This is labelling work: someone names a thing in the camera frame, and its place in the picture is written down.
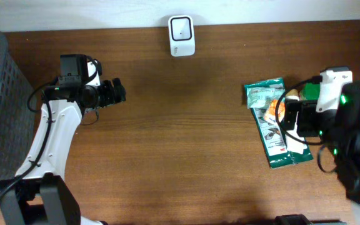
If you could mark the white barcode scanner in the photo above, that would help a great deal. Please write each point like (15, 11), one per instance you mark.
(181, 36)

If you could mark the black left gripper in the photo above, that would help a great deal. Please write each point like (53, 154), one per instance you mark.
(110, 94)

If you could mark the small orange packet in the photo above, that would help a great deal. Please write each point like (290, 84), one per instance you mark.
(270, 114)

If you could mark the grey plastic mesh basket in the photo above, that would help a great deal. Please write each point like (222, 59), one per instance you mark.
(16, 120)

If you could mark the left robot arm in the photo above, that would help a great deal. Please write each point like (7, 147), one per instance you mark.
(38, 194)

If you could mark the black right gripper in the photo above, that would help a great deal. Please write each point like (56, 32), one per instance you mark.
(295, 106)

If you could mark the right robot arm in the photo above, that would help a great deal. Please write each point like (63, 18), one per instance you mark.
(339, 132)

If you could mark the white cream tube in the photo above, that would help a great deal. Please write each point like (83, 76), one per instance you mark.
(293, 145)

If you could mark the mint green tissue packet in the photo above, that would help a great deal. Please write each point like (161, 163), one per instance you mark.
(261, 97)

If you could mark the green lid jar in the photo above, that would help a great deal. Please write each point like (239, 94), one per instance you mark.
(310, 92)

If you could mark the green wipes packet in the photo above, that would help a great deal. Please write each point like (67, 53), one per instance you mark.
(273, 139)

